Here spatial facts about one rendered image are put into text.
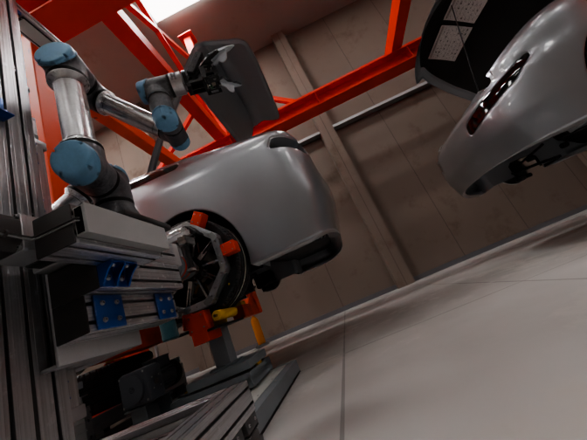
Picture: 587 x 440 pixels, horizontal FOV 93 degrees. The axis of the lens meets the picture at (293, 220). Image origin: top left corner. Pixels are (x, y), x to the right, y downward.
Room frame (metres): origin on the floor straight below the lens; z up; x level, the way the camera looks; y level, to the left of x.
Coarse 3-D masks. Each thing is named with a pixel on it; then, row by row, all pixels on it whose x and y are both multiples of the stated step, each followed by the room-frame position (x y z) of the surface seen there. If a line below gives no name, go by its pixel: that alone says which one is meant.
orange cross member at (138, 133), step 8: (104, 120) 2.05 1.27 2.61; (112, 120) 2.09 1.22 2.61; (120, 120) 2.16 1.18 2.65; (112, 128) 2.17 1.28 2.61; (120, 128) 2.21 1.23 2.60; (128, 128) 2.26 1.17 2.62; (136, 128) 2.40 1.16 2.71; (128, 136) 2.34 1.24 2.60; (136, 136) 2.39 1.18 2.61; (144, 136) 2.50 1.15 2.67; (136, 144) 2.49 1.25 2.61; (144, 144) 2.53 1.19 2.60; (152, 144) 2.61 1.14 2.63; (152, 152) 2.70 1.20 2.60; (168, 152) 2.92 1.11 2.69; (160, 160) 2.88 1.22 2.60; (168, 160) 2.94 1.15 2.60; (176, 160) 3.08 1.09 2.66
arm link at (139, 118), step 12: (96, 96) 0.78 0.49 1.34; (108, 96) 0.80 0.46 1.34; (96, 108) 0.81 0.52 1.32; (108, 108) 0.80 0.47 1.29; (120, 108) 0.80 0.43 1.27; (132, 108) 0.81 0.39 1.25; (132, 120) 0.82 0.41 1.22; (144, 120) 0.82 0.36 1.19; (156, 132) 0.83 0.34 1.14; (180, 132) 0.82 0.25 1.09; (180, 144) 0.87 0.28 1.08
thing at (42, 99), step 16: (32, 48) 1.38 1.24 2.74; (32, 64) 1.37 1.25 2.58; (32, 80) 1.37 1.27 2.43; (32, 96) 1.37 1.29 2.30; (48, 96) 1.44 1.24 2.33; (32, 112) 1.37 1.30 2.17; (48, 112) 1.42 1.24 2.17; (48, 128) 1.40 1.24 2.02; (48, 144) 1.39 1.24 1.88; (48, 160) 1.37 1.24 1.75; (48, 176) 1.37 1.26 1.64; (64, 192) 1.44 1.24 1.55
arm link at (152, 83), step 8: (144, 80) 0.70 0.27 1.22; (152, 80) 0.70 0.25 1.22; (160, 80) 0.71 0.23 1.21; (168, 80) 0.71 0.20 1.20; (136, 88) 0.70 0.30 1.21; (144, 88) 0.70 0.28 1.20; (152, 88) 0.70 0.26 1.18; (160, 88) 0.71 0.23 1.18; (168, 88) 0.73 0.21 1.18; (144, 96) 0.72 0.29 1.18
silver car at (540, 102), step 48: (576, 0) 1.55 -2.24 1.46; (528, 48) 1.67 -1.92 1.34; (576, 48) 1.58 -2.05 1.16; (480, 96) 1.97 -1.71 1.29; (528, 96) 1.74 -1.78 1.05; (576, 96) 1.65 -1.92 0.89; (480, 144) 2.13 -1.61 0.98; (528, 144) 1.91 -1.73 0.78; (576, 144) 3.20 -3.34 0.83; (480, 192) 3.20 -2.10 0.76
